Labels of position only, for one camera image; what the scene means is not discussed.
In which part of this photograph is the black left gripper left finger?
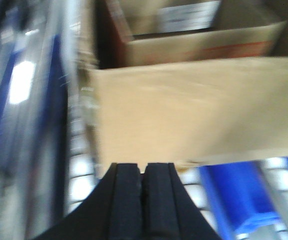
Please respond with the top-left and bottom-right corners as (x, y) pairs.
(37, 163), (143, 240)

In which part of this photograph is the worn cardboard box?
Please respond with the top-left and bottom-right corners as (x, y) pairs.
(79, 0), (288, 175)

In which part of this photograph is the red and white inner box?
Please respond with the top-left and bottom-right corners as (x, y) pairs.
(94, 0), (286, 69)

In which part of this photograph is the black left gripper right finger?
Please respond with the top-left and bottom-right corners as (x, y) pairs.
(143, 163), (221, 240)

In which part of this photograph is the blue shelf upright post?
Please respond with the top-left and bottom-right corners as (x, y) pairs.
(0, 34), (67, 219)

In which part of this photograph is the blue plastic crate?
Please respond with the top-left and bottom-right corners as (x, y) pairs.
(199, 156), (288, 240)

